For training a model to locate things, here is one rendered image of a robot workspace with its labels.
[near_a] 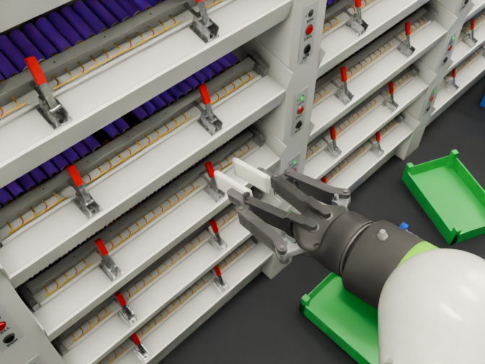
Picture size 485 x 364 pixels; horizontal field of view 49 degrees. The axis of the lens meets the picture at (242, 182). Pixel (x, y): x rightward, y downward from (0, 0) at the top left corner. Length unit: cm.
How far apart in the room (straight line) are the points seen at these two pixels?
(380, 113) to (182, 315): 81
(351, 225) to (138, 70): 38
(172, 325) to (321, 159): 59
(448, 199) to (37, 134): 150
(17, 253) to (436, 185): 147
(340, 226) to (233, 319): 102
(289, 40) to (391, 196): 102
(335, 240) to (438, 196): 136
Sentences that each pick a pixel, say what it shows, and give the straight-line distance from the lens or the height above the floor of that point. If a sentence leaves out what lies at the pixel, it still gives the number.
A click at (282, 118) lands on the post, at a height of 67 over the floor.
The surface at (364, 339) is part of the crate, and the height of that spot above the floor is 0.
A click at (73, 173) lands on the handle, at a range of 85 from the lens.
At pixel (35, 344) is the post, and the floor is 56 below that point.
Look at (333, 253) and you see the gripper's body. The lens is 62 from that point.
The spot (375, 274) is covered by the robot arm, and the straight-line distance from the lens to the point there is 58.
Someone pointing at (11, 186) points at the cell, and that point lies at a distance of 91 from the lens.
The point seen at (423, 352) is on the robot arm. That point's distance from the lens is 42.
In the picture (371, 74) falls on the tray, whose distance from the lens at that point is 145.
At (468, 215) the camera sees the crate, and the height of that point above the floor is 0.
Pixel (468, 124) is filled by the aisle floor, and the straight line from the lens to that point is 226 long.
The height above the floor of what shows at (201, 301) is 16.
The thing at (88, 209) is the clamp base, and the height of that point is 78.
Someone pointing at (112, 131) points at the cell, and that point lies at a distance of 95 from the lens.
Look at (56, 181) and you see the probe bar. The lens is 90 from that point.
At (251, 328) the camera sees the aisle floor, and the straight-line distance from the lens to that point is 159.
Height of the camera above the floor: 145
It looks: 50 degrees down
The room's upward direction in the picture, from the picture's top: straight up
